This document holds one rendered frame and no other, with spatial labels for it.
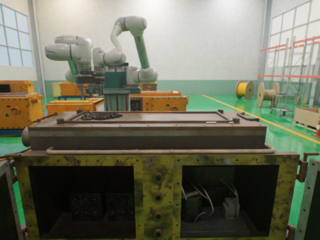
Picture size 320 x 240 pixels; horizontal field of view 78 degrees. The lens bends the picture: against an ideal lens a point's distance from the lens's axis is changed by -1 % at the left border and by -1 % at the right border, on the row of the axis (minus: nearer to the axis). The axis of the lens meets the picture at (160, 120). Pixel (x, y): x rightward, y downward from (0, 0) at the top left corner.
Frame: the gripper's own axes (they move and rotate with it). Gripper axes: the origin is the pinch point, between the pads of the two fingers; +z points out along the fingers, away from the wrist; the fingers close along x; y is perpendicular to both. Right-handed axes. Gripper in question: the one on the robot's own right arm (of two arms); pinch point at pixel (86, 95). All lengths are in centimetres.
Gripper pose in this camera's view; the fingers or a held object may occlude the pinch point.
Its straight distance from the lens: 153.8
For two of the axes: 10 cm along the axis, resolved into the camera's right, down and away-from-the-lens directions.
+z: 0.0, 9.7, 2.2
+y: -7.2, -1.6, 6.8
